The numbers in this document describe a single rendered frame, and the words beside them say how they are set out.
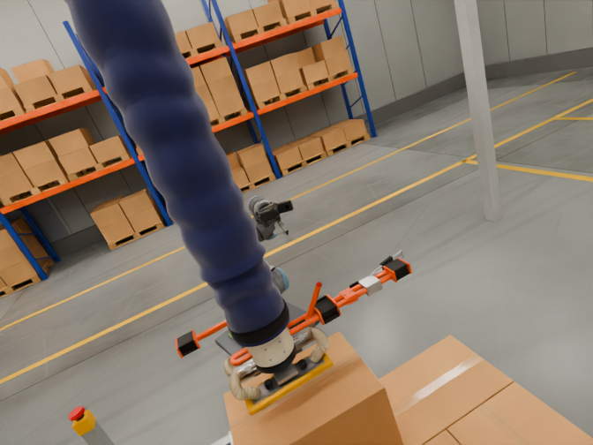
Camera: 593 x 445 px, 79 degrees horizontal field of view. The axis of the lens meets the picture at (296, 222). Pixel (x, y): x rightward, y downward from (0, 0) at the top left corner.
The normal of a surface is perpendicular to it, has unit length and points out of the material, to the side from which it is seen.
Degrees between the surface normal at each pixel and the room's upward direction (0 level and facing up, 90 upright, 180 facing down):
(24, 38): 90
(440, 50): 90
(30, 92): 90
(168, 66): 74
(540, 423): 0
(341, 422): 90
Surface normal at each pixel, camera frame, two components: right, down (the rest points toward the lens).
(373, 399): 0.33, 0.26
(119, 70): -0.18, 0.27
